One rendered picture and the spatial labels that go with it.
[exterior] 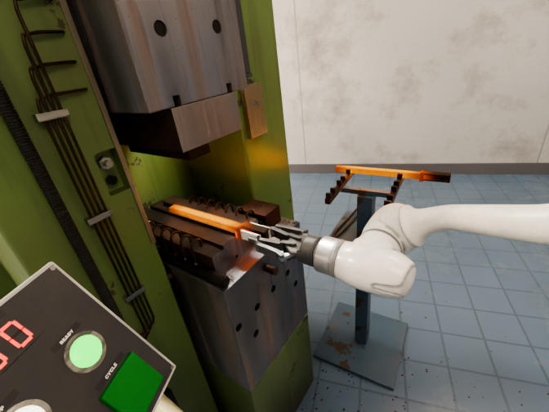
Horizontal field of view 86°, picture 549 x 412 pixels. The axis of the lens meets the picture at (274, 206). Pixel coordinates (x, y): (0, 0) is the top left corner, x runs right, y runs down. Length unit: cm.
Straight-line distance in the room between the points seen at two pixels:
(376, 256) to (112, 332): 50
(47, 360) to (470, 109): 360
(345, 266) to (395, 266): 10
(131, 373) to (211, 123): 52
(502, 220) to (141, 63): 67
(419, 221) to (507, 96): 306
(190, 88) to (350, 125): 299
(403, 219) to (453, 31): 291
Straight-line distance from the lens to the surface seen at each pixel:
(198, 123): 71
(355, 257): 65
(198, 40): 73
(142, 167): 119
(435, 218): 72
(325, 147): 368
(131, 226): 81
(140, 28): 65
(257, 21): 112
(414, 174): 128
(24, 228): 72
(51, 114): 70
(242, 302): 87
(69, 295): 56
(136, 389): 58
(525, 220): 58
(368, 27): 347
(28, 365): 53
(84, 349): 55
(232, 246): 85
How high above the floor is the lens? 144
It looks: 28 degrees down
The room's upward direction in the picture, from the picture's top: 8 degrees counter-clockwise
